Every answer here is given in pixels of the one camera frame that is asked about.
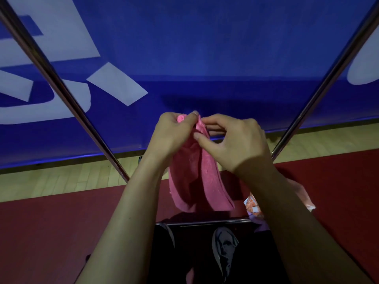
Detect person's right hand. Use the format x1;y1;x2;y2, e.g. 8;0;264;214
193;114;275;181

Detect person's left hand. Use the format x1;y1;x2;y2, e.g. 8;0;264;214
145;110;200;172

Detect pink towel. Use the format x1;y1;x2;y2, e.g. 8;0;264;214
168;114;235;213

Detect orange patterned towel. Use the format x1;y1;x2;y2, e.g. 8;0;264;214
243;179;316;220

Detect purple towel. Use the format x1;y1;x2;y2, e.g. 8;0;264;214
248;214;270;233

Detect metal drying rack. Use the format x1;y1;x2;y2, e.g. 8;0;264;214
0;0;379;228

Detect person's left forearm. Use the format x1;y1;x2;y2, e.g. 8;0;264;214
75;162;170;284

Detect person's right forearm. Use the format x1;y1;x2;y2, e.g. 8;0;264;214
242;165;373;284

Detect person's left grey shoe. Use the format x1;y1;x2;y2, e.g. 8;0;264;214
155;222;176;249

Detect person's grey shoe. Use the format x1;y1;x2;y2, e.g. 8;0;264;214
155;222;176;249
211;227;240;282

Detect person's right grey shoe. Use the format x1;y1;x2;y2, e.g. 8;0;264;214
211;227;240;282

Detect person's black trousers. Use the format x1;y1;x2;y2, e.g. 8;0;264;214
146;221;291;284

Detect blue banner with white print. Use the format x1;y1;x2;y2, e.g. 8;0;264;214
0;0;379;170

